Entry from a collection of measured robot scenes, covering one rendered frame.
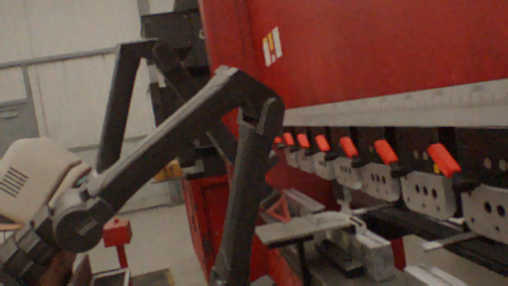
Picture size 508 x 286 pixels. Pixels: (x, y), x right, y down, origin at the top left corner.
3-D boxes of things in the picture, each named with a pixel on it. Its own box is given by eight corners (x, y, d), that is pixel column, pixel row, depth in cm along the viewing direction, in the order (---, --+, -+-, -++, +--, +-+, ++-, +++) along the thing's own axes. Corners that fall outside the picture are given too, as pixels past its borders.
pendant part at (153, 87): (156, 150, 268) (146, 90, 266) (176, 146, 271) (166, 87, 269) (160, 153, 225) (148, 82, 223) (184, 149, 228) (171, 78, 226)
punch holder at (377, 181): (364, 193, 109) (354, 126, 108) (395, 186, 110) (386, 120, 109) (392, 203, 94) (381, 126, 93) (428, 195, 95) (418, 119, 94)
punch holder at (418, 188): (404, 207, 89) (392, 126, 88) (441, 199, 90) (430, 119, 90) (446, 222, 74) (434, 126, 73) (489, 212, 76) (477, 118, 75)
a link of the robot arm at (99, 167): (114, 28, 113) (120, 28, 104) (165, 41, 120) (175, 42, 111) (82, 194, 119) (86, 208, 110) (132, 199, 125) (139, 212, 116)
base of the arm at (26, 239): (2, 244, 76) (-23, 264, 64) (35, 211, 77) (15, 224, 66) (41, 275, 78) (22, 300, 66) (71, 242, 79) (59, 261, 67)
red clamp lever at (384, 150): (372, 139, 89) (394, 174, 82) (391, 136, 90) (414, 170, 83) (371, 146, 90) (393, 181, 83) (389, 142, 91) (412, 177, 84)
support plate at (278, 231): (254, 230, 144) (253, 227, 144) (330, 214, 148) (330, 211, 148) (264, 244, 126) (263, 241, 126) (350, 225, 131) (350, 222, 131)
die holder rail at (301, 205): (284, 209, 219) (280, 190, 218) (295, 207, 220) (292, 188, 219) (314, 233, 169) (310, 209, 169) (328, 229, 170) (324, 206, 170)
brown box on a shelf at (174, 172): (151, 180, 349) (148, 164, 348) (183, 173, 354) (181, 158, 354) (151, 184, 320) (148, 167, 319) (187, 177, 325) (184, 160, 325)
